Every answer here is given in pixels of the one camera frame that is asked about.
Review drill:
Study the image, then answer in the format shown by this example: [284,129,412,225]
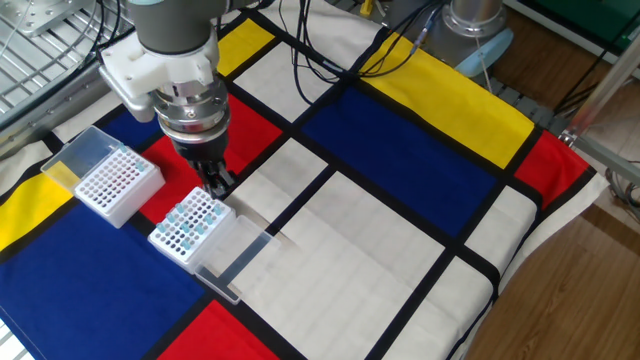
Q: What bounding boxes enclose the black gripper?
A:
[170,127,239,201]

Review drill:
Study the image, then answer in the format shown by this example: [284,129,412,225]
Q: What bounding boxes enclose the white pipette tip box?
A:
[147,186,281,305]
[40,124,166,229]

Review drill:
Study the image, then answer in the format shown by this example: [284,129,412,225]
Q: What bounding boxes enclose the white thin cable tie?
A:
[474,38,495,96]

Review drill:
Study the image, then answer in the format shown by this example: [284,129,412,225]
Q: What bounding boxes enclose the aluminium profile frame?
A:
[558,33,640,187]

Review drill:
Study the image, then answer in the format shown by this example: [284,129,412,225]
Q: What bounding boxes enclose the colour block tablecloth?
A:
[0,0,610,360]

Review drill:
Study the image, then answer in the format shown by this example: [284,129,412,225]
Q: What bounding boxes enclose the grey cable bundle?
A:
[603,164,640,224]

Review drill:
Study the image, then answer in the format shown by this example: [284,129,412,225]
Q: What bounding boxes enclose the silver metal mounting plate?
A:
[0,0,97,39]

